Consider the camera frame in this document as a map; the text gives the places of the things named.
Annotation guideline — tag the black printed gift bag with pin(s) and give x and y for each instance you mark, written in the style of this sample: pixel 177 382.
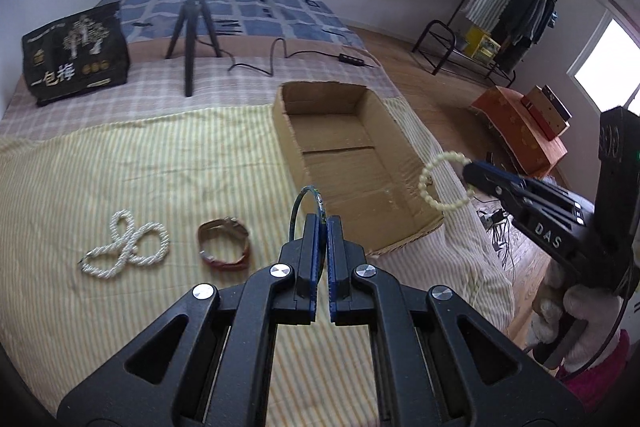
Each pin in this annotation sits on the black printed gift bag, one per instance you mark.
pixel 76 55

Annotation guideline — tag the right hand white glove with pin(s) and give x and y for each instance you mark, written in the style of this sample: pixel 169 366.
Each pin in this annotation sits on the right hand white glove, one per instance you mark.
pixel 574 327

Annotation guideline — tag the blue patchwork bedspread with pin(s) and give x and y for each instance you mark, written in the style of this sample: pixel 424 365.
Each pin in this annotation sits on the blue patchwork bedspread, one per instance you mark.
pixel 143 20

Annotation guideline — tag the pink right sleeve forearm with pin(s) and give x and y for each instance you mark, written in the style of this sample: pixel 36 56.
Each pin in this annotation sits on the pink right sleeve forearm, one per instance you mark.
pixel 592 386

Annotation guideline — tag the brown leather wrist watch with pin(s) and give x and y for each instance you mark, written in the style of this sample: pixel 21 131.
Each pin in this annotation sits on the brown leather wrist watch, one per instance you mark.
pixel 224 244

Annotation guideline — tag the black clothes rack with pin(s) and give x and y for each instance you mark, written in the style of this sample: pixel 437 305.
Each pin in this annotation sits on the black clothes rack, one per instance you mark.
pixel 517 25

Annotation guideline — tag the window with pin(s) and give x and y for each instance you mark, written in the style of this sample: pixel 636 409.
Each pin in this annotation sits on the window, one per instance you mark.
pixel 607 69

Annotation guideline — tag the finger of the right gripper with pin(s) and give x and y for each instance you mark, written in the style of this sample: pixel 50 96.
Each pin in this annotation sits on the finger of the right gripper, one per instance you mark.
pixel 490 179

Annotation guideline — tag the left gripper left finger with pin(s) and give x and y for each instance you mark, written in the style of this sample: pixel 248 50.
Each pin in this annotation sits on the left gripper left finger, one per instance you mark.
pixel 296 303

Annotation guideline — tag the checked beige bed sheet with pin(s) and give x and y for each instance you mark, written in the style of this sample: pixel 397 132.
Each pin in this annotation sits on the checked beige bed sheet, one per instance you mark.
pixel 249 75

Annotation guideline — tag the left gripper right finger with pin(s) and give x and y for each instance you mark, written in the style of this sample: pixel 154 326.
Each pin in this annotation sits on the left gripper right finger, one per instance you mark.
pixel 347 305

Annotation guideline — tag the open cardboard box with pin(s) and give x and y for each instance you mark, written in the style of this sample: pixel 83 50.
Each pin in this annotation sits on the open cardboard box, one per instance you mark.
pixel 340 138

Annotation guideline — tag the yellow box on rack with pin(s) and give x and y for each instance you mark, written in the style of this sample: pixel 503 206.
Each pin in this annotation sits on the yellow box on rack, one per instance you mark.
pixel 479 46

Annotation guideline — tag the orange wooden cabinet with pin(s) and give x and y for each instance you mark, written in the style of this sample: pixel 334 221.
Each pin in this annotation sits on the orange wooden cabinet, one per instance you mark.
pixel 534 153

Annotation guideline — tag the black tripod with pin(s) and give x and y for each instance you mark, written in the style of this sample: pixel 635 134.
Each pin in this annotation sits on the black tripod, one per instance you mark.
pixel 191 11

